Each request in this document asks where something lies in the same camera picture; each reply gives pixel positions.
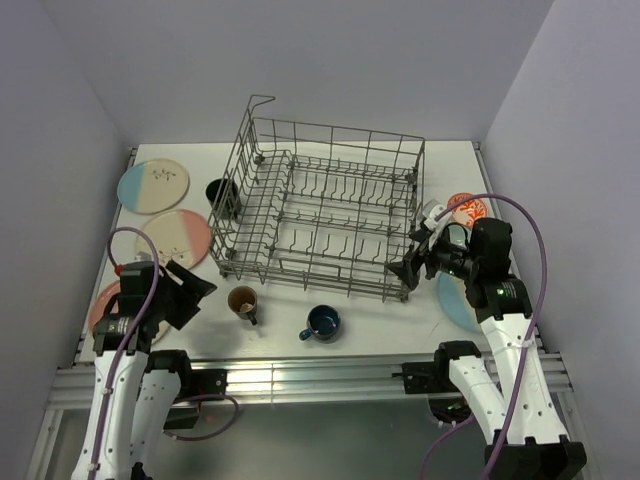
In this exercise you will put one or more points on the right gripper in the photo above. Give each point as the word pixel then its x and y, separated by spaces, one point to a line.
pixel 428 247

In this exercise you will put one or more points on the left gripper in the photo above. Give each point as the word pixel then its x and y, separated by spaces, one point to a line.
pixel 190 292

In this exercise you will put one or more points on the dark green mug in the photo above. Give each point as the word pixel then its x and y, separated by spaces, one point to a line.
pixel 224 198

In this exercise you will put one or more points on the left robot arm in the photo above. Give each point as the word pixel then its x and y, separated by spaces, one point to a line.
pixel 135 386

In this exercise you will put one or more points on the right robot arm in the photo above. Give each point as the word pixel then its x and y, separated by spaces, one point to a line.
pixel 525 436

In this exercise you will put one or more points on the light green bowl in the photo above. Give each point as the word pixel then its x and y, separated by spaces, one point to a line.
pixel 458 234

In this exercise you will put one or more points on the blue cream plate right side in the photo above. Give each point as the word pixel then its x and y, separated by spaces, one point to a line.
pixel 452 300

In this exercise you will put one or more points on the pink and cream plate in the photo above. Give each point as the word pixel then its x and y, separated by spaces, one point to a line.
pixel 180 235

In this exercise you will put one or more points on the orange patterned bowl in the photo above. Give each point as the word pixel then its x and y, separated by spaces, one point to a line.
pixel 466 214

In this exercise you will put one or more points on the pink cream plate near edge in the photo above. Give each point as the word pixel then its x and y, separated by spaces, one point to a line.
pixel 97 310

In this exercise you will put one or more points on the dark blue mug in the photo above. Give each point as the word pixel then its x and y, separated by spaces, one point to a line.
pixel 323 324

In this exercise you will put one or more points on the blue and cream plate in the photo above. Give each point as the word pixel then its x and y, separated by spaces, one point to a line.
pixel 153 186

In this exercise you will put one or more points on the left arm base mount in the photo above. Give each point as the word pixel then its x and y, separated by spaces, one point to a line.
pixel 184 414

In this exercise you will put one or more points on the grey wire dish rack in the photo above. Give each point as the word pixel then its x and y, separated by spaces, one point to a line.
pixel 323 205

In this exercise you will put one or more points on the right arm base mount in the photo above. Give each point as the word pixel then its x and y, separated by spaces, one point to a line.
pixel 444 399

